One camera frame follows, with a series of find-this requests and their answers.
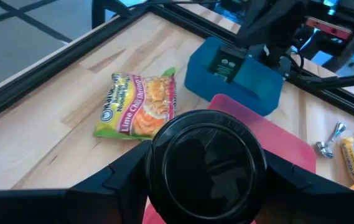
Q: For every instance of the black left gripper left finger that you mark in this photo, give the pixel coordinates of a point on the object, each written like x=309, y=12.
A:
x=55, y=207

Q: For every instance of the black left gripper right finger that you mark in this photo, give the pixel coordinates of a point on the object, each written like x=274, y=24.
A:
x=313, y=202

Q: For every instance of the shiny metal spoon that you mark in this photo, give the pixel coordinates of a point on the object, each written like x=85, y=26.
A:
x=323, y=149

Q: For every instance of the pink plastic tray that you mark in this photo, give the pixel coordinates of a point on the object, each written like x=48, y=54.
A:
x=273, y=133

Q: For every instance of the blue rectangular plastic bin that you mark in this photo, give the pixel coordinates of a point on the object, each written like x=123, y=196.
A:
x=257, y=90

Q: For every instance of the yellow green shrimp ramen packet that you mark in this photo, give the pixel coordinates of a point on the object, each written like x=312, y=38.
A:
x=133, y=105

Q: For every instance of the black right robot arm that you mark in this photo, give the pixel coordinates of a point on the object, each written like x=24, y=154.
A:
x=270, y=25

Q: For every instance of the black metal table frame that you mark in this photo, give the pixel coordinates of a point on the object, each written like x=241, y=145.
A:
x=55, y=62

